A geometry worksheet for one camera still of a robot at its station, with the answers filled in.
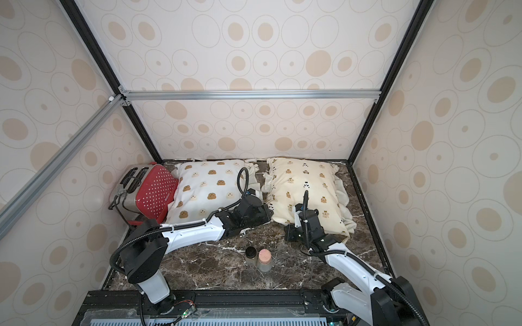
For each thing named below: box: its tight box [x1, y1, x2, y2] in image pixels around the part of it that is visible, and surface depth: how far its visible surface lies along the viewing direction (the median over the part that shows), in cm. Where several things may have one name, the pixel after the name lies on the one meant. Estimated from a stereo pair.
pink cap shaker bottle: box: [257, 248, 273, 273], surface depth 77 cm
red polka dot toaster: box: [110, 163, 179, 227], surface depth 90 cm
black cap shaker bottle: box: [245, 245, 259, 269], surface depth 78 cm
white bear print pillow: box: [165, 160, 245, 224], surface depth 96 cm
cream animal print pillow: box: [261, 157, 357, 238], surface depth 94 cm
